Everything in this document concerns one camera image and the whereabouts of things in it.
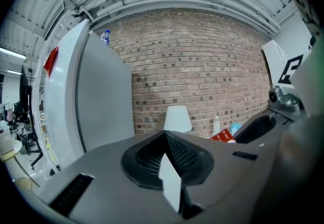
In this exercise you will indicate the white metal shelf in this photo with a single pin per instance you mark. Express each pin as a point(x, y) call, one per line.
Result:
point(40, 106)

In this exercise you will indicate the blue capped plastic bottle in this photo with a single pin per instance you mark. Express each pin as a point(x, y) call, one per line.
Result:
point(105, 38)

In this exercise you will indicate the grey refrigerator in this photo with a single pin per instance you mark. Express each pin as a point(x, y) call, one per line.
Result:
point(101, 91)

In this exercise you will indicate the round yellow table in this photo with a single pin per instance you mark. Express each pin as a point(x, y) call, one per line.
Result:
point(11, 149)

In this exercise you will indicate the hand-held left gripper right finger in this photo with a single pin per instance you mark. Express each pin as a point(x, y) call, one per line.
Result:
point(227, 167)

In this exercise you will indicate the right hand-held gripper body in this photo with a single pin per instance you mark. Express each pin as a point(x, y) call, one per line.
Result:
point(278, 60)

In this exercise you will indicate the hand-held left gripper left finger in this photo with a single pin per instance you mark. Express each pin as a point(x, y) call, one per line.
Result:
point(101, 167)

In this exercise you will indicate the white table lamp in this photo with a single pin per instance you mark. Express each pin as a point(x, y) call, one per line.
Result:
point(177, 119)

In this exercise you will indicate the clear plastic bottle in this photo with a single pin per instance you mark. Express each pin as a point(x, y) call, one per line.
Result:
point(217, 126)

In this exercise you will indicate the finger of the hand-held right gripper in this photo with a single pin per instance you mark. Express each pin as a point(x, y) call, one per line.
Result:
point(255, 129)

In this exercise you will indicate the red tape roll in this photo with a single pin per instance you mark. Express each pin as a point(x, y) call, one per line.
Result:
point(222, 136)

